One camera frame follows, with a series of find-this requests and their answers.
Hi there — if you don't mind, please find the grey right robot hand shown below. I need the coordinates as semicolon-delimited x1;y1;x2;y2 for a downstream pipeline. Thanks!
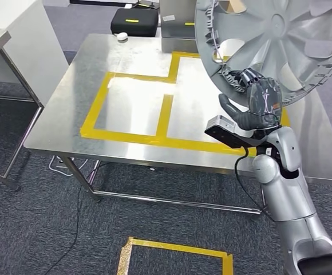
218;67;284;131

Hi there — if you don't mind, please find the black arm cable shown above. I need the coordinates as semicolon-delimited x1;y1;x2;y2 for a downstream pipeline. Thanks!
235;146;332;253

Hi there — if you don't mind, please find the grey metal box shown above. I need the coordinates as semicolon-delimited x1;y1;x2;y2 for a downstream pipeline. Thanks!
159;0;201;54

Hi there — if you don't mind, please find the yellow tape on workbench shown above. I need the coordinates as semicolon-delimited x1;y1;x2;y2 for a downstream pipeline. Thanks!
79;51;291;157

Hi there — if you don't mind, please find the cardboard box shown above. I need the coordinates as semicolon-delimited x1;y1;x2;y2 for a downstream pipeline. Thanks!
228;0;247;14

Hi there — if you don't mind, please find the long black floor cable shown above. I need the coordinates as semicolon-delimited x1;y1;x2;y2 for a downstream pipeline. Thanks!
43;162;114;275

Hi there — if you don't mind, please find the stainless steel workbench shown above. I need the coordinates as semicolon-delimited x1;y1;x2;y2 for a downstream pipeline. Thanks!
23;33;332;223

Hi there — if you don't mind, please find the black carry case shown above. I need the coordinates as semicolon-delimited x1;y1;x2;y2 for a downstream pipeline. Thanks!
110;7;159;38

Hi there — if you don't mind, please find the transparent plastic wrap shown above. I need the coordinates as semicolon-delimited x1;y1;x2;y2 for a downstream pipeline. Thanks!
249;77;284;129

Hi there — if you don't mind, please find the silver plastic hubcap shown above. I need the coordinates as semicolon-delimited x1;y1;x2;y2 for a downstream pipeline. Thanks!
195;0;332;107

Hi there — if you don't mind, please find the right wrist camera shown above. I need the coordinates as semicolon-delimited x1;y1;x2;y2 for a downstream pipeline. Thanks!
204;115;260;149

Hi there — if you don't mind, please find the yellow floor tape square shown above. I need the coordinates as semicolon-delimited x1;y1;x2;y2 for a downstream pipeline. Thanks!
116;237;235;275

